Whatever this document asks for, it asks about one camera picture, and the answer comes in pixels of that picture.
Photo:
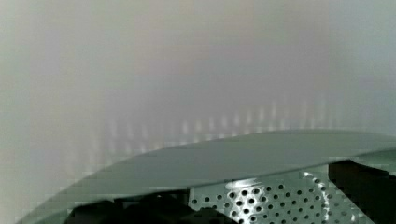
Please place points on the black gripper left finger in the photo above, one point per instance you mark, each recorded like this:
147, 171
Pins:
167, 207

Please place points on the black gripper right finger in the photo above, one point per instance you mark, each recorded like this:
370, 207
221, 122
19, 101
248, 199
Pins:
372, 190

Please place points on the green plastic strainer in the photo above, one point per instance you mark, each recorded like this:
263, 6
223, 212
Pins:
262, 178

